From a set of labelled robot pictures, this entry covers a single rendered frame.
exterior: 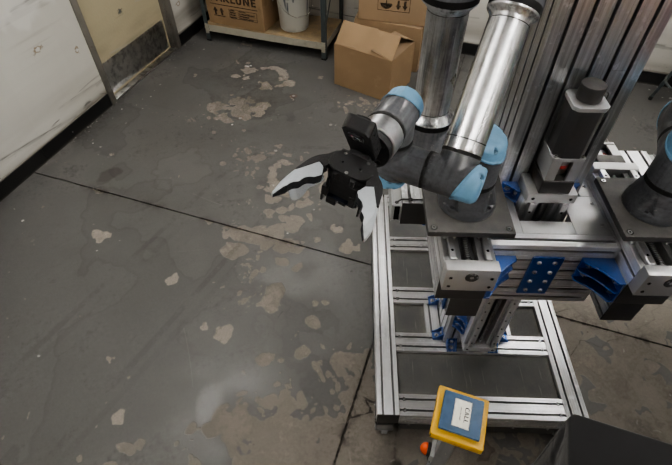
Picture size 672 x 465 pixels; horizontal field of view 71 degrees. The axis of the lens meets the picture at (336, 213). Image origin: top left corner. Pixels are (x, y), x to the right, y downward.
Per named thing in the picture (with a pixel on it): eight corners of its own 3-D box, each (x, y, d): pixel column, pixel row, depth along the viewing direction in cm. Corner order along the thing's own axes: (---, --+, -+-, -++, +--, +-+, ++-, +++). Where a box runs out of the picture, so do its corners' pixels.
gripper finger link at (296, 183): (272, 216, 72) (326, 200, 75) (272, 190, 68) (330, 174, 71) (265, 201, 74) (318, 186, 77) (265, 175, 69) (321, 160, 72)
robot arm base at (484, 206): (434, 181, 132) (440, 154, 125) (488, 182, 132) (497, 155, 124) (440, 221, 122) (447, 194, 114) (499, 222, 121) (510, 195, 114)
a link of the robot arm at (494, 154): (490, 196, 114) (505, 153, 104) (437, 179, 118) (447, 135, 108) (503, 167, 121) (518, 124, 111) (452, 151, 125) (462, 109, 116)
